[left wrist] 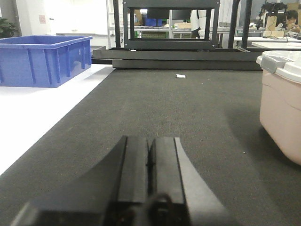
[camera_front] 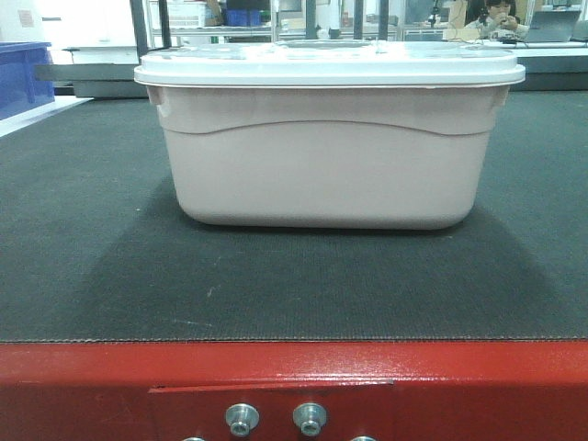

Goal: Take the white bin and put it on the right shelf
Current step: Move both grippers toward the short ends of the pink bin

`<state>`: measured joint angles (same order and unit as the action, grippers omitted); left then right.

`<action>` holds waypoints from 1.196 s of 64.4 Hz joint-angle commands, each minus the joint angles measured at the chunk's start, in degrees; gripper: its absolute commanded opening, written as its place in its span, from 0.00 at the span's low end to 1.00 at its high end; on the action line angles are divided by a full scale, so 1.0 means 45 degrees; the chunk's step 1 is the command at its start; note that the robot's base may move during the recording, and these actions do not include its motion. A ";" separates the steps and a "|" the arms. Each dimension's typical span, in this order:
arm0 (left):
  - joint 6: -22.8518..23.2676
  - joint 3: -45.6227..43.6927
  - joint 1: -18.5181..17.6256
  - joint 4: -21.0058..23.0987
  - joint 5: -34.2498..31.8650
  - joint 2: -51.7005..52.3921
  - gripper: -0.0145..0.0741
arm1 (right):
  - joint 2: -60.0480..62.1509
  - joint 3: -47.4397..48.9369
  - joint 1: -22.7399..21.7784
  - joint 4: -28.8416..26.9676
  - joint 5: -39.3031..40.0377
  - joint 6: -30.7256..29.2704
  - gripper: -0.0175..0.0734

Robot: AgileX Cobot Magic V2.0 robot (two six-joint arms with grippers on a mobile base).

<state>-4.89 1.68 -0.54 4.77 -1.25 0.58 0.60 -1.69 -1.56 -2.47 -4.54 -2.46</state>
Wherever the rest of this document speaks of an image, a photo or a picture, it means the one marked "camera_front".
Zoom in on silver bolt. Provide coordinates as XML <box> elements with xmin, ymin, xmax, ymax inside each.
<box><xmin>292</xmin><ymin>402</ymin><xmax>328</xmax><ymax>436</ymax></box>
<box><xmin>225</xmin><ymin>403</ymin><xmax>260</xmax><ymax>437</ymax></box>

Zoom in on left silver bolt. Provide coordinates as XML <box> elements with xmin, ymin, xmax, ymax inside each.
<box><xmin>225</xmin><ymin>403</ymin><xmax>260</xmax><ymax>437</ymax></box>

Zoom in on right silver bolt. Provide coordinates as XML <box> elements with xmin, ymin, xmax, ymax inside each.
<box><xmin>292</xmin><ymin>402</ymin><xmax>328</xmax><ymax>436</ymax></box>

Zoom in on dark grey table mat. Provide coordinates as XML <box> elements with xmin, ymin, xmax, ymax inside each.
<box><xmin>1</xmin><ymin>91</ymin><xmax>587</xmax><ymax>343</ymax></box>

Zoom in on pale pink storage bin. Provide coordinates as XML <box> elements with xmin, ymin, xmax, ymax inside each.
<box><xmin>148</xmin><ymin>85</ymin><xmax>508</xmax><ymax>230</ymax></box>

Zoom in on blue crate at left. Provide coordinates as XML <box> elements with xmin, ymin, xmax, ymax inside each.
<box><xmin>1</xmin><ymin>41</ymin><xmax>54</xmax><ymax>119</ymax></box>

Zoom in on grey laptop in background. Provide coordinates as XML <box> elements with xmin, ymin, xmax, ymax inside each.
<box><xmin>524</xmin><ymin>10</ymin><xmax>581</xmax><ymax>43</ymax></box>

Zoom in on seated person in background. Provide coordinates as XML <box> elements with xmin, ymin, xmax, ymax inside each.
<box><xmin>465</xmin><ymin>0</ymin><xmax>529</xmax><ymax>40</ymax></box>

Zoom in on white bin lid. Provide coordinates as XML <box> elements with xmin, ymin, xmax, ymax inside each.
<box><xmin>134</xmin><ymin>40</ymin><xmax>526</xmax><ymax>88</ymax></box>

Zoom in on blue bins on far shelf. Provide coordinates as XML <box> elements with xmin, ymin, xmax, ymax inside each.
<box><xmin>225</xmin><ymin>9</ymin><xmax>261</xmax><ymax>27</ymax></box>

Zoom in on red metal cart frame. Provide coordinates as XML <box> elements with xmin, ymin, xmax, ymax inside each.
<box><xmin>1</xmin><ymin>341</ymin><xmax>587</xmax><ymax>440</ymax></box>

